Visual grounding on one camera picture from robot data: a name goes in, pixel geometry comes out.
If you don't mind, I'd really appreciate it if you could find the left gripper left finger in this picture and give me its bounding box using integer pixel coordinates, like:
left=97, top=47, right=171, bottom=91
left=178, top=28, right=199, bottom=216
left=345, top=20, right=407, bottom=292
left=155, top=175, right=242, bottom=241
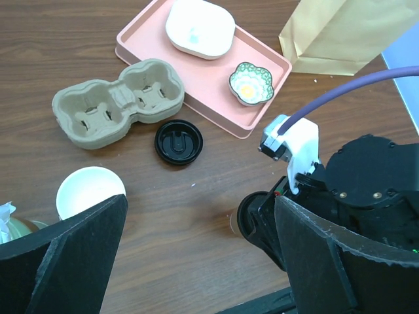
left=1, top=194, right=128, bottom=313

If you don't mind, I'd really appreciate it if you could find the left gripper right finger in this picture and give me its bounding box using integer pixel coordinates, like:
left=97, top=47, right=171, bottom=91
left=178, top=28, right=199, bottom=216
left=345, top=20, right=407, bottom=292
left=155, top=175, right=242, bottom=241
left=274, top=196, right=418, bottom=313

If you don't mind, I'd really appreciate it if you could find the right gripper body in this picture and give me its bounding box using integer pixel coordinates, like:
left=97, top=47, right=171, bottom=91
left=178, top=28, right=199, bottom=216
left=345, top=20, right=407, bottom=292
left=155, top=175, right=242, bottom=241
left=247, top=177, right=314, bottom=270

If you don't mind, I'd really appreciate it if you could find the black cup lid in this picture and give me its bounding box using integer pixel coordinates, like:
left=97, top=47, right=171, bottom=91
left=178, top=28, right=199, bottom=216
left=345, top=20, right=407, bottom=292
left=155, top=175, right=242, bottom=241
left=236, top=191, right=268, bottom=239

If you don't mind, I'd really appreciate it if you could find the single brown paper cup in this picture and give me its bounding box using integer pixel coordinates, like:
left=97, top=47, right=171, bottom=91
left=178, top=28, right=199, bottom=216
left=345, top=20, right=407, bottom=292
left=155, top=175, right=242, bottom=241
left=229, top=212, right=242, bottom=237

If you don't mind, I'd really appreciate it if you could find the brown paper cup stack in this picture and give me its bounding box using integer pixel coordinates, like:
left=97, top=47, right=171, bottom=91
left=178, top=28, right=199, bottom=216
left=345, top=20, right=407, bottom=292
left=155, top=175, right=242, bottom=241
left=56, top=166, right=126, bottom=220

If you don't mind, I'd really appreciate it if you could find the cardboard cup carrier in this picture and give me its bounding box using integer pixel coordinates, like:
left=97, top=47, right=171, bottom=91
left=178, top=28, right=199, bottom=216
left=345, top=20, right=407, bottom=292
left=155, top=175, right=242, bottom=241
left=52, top=59, right=185, bottom=150

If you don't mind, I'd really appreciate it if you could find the brown paper bag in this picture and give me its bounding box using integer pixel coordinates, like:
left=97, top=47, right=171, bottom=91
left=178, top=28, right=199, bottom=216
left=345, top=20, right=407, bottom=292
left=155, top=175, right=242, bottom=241
left=278, top=0, right=418, bottom=76

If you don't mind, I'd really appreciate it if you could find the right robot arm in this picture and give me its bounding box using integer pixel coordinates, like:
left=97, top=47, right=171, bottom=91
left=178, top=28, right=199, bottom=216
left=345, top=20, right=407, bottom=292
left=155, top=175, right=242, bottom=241
left=238, top=134, right=418, bottom=270

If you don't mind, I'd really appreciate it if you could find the green cup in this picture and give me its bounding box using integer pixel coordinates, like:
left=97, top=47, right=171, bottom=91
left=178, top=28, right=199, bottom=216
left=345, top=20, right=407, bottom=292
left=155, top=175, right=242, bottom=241
left=8, top=217, right=48, bottom=241

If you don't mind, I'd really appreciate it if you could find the black lid stack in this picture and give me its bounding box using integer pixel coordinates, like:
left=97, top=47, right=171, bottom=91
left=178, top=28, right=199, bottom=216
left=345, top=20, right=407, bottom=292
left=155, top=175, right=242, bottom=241
left=154, top=119, right=204, bottom=166

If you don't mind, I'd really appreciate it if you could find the green patterned small dish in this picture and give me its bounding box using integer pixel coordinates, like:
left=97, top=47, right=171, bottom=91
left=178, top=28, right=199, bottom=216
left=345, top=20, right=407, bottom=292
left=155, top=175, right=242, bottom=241
left=228, top=61, right=274, bottom=107

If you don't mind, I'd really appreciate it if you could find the cream square bowl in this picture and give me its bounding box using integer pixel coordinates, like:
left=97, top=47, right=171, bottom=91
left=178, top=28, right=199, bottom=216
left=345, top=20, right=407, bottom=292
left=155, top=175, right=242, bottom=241
left=165, top=1, right=236, bottom=60

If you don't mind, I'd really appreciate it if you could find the pink tray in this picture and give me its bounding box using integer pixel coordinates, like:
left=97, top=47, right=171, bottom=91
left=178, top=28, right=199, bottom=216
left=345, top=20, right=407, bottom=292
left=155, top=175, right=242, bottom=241
left=115, top=1, right=292, bottom=139

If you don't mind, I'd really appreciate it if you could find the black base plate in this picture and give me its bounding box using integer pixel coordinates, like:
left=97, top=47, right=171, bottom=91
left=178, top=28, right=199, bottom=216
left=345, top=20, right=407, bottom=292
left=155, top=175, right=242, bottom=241
left=217, top=287, right=298, bottom=314

